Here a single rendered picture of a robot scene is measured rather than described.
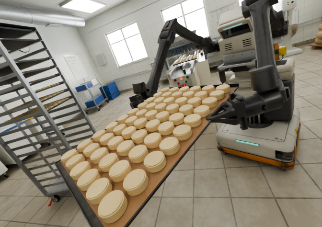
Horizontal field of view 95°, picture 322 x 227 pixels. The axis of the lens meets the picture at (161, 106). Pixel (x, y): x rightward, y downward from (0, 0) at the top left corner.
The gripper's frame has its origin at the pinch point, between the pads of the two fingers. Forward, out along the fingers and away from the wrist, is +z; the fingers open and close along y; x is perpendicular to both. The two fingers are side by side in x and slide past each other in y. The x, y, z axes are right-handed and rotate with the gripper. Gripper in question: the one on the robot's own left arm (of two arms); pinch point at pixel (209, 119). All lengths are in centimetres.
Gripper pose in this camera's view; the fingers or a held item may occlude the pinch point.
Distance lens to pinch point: 46.3
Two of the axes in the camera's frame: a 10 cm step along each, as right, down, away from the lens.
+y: 3.1, 8.8, 3.5
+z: -9.5, 3.0, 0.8
